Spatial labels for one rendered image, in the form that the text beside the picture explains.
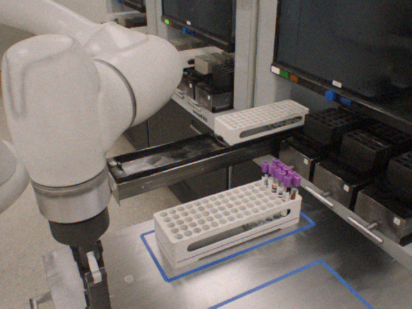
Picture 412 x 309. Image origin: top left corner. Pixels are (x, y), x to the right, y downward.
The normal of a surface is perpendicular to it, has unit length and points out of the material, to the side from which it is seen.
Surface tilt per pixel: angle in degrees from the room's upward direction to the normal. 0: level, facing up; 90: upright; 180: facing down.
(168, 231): 0
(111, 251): 0
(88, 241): 90
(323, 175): 90
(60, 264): 0
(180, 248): 90
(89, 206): 90
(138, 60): 37
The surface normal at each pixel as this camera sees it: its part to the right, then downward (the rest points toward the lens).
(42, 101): 0.14, 0.36
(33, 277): 0.00, -0.87
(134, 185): 0.50, 0.42
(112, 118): 0.93, 0.16
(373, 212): -0.87, 0.25
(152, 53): 0.52, -0.59
